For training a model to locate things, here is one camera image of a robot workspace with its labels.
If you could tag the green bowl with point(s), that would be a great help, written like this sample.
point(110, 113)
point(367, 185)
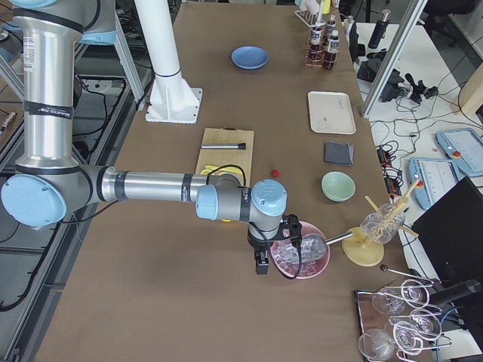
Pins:
point(337, 186)

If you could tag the blue round plate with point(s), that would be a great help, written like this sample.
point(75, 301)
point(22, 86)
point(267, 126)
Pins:
point(249, 57)

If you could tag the wine glass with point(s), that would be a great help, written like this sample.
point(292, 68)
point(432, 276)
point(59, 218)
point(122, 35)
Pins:
point(393, 300)
point(398, 344)
point(424, 321)

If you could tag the black thermos bottle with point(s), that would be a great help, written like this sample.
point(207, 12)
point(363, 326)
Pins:
point(379, 29)

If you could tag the wooden cup tree stand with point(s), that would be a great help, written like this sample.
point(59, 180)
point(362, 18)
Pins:
point(363, 251)

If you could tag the dark drink bottle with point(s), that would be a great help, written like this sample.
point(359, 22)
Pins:
point(331, 50)
point(330, 25)
point(315, 40)

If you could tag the cream rabbit tray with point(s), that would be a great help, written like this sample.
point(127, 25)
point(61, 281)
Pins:
point(331, 113)

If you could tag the yellow plastic knife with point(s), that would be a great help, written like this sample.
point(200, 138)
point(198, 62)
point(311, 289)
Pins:
point(218, 170)

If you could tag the grey folded cloth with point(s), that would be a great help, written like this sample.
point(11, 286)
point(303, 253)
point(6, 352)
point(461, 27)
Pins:
point(338, 153)

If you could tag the copper wire bottle rack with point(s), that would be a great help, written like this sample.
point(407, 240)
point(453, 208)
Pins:
point(310, 20)

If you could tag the black monitor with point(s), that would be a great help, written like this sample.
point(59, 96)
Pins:
point(451, 233)

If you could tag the steel muddler black tip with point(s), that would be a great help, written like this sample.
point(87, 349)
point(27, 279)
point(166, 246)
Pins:
point(241, 146)

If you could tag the blue teach pendant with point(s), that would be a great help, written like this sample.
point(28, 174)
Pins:
point(438, 176)
point(464, 147)

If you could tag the wooden cutting board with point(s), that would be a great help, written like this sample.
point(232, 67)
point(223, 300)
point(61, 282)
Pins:
point(220, 157)

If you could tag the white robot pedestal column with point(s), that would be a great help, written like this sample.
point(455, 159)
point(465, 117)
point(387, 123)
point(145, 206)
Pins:
point(172, 100)

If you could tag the glass mug on stand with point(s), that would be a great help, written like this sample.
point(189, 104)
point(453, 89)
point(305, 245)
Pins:
point(382, 225)

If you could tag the metal ice scoop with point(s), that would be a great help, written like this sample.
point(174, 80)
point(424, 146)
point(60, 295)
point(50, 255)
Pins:
point(314, 246)

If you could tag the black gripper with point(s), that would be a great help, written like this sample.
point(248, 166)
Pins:
point(258, 246)

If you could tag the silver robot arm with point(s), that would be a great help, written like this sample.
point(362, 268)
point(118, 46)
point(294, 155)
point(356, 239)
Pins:
point(49, 184)

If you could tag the aluminium frame post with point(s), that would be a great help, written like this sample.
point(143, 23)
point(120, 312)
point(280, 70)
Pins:
point(409, 20)

